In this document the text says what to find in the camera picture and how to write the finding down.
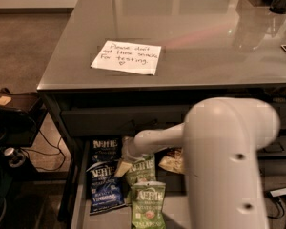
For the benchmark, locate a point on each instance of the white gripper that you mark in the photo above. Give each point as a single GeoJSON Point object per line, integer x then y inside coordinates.
{"type": "Point", "coordinates": [132, 150]}

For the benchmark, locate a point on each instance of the blue kettle chip bag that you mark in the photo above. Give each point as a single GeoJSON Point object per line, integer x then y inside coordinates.
{"type": "Point", "coordinates": [106, 188]}
{"type": "Point", "coordinates": [105, 149]}

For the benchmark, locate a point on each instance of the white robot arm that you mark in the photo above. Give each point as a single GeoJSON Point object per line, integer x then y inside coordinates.
{"type": "Point", "coordinates": [220, 138]}

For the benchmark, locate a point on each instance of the middle green Kettle chip bag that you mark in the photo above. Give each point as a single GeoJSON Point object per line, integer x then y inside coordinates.
{"type": "Point", "coordinates": [142, 170]}

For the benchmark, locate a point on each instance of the front green jalapeno chip bag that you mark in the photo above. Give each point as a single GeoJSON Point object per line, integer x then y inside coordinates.
{"type": "Point", "coordinates": [147, 204]}

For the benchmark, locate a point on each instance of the top left closed drawer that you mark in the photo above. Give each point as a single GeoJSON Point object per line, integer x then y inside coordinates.
{"type": "Point", "coordinates": [122, 120]}

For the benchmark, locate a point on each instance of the brown chip bag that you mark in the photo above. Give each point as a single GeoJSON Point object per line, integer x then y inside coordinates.
{"type": "Point", "coordinates": [173, 161]}

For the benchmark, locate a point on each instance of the open middle drawer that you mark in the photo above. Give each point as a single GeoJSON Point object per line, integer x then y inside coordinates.
{"type": "Point", "coordinates": [117, 213]}

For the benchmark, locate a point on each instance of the grey metal drawer cabinet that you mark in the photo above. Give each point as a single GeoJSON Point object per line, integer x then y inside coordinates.
{"type": "Point", "coordinates": [207, 76]}

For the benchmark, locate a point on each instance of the bottom right drawer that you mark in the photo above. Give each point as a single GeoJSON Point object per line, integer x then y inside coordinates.
{"type": "Point", "coordinates": [273, 167]}

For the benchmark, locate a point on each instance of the middle right drawer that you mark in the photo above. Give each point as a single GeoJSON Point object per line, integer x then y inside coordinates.
{"type": "Point", "coordinates": [276, 150]}

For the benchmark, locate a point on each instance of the top right drawer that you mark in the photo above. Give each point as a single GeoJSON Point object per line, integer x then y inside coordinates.
{"type": "Point", "coordinates": [278, 97]}

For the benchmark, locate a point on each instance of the round silver knob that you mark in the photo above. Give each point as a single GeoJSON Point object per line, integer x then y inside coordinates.
{"type": "Point", "coordinates": [15, 157]}

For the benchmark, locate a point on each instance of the white handwritten paper note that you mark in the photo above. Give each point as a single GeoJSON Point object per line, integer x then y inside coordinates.
{"type": "Point", "coordinates": [128, 58]}

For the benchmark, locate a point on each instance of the black tray stand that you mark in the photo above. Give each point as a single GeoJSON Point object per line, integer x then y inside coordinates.
{"type": "Point", "coordinates": [21, 116]}

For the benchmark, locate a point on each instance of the grey power strip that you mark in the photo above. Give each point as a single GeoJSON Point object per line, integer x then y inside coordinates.
{"type": "Point", "coordinates": [278, 192]}

